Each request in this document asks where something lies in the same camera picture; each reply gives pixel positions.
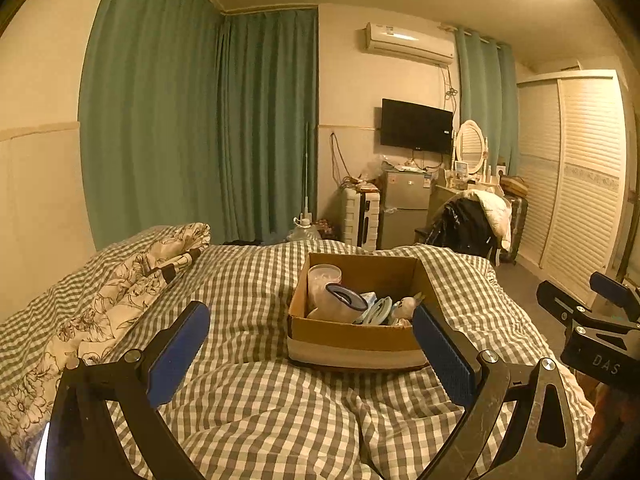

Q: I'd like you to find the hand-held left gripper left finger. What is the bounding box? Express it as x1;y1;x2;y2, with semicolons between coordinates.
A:
50;301;211;480

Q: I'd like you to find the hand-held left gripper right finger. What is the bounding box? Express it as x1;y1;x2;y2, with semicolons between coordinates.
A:
412;304;581;480

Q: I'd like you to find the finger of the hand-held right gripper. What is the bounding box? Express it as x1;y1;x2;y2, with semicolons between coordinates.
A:
536;280;640;334
590;271;640;312

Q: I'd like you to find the small white bottle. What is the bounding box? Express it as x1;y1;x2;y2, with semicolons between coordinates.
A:
392;295;426;327

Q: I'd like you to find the cardboard box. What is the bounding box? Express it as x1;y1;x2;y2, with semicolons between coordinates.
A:
286;252;448;373

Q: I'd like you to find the white mug dark rim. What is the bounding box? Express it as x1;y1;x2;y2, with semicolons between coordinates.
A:
325;282;369;325

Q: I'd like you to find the dark suitcase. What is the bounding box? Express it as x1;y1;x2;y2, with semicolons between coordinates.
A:
500;195;530;264

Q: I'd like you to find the floral quilt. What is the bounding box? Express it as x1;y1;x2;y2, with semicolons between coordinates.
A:
0;222;212;461

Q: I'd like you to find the white padded jacket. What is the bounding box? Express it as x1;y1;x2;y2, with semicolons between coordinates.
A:
465;189;512;254

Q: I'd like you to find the white louvred wardrobe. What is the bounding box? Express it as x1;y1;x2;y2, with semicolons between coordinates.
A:
515;69;629;307

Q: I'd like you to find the green checked blanket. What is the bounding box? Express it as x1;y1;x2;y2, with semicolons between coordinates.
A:
0;237;601;480

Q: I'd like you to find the brown woven bag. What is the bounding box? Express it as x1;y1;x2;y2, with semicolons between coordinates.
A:
500;174;529;199

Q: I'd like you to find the silver small fridge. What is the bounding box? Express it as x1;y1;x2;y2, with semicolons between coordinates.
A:
377;170;432;251

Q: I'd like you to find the white ribbed suitcase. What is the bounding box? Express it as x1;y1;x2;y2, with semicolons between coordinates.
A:
342;187;381;249

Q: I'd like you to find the clear water jug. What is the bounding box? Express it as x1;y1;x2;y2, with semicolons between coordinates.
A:
287;215;323;245

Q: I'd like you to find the patterned brown bag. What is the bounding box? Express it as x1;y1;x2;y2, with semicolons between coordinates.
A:
317;217;344;242

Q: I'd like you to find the white oval vanity mirror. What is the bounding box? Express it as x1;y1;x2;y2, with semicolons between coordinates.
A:
454;120;489;177

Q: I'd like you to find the clear plastic bag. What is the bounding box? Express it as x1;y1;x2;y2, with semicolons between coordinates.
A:
366;157;401;182

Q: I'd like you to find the white mop pole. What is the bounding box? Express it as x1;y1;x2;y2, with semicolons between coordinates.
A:
301;122;311;221

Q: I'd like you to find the narrow green curtain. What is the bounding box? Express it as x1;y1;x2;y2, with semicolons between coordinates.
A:
454;27;519;182

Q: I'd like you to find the wide green curtain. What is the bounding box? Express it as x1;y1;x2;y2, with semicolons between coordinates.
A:
80;0;226;251

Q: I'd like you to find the green corner curtain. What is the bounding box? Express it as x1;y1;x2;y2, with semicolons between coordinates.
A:
217;7;320;246

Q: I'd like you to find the white air conditioner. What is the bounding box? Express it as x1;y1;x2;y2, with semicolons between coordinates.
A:
364;21;455;67

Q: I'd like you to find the dark wall cable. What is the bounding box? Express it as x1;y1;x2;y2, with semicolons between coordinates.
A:
329;132;352;187

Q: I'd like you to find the black wall television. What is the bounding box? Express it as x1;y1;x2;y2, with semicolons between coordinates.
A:
381;98;454;154

